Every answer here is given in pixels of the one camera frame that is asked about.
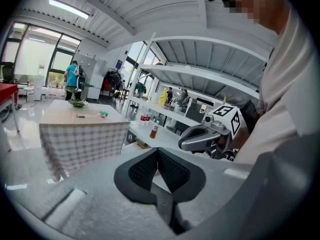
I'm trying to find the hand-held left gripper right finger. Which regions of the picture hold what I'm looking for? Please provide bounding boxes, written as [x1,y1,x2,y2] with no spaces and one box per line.
[156,147,207,203]

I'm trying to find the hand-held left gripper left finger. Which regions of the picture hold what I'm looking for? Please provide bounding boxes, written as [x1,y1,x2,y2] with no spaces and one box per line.
[113,147,159,205]

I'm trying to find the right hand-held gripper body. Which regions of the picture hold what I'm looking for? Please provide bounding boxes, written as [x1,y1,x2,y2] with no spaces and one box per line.
[202,104,242,163]

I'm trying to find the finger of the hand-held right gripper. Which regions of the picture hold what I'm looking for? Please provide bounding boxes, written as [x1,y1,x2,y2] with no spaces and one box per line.
[178,124,223,153]

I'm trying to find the tiered wire fruit stand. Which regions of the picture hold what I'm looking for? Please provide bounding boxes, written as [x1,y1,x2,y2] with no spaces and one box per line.
[64,82,95,109]

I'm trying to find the person's right forearm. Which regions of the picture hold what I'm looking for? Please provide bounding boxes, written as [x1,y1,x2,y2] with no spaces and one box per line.
[231,123,255,157]

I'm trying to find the white metal shelf rack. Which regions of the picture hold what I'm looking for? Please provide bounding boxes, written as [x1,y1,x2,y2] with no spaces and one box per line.
[123,32,270,157]

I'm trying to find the coat rack with bags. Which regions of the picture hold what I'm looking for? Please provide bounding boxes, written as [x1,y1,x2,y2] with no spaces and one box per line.
[103,67,124,101]

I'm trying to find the black wrist device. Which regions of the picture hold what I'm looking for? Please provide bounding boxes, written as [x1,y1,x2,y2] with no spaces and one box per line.
[241,99,261,135]

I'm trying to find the black panel with white squares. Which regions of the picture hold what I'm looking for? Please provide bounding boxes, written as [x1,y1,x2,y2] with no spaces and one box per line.
[184,97,215,124]

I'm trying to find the orange tea bottle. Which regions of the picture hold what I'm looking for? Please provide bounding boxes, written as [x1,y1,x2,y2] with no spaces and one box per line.
[149,120,161,140]

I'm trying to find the yellow bottle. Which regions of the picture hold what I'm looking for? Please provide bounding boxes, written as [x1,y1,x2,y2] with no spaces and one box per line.
[158,87,168,108]

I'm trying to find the table with checked cloth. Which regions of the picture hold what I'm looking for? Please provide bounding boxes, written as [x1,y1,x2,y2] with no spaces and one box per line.
[38,99,131,183]

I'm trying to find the person's beige shirt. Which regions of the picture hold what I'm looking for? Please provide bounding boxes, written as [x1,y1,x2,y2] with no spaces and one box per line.
[234,6,320,165]

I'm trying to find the white cabinet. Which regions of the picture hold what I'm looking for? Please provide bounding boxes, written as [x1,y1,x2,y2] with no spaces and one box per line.
[74,53,106,100]

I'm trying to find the red table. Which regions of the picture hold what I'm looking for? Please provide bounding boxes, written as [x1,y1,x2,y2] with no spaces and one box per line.
[0,83,20,135]

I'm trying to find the long ceiling light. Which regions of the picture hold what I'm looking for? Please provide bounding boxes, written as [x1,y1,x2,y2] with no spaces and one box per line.
[48,0,91,20]

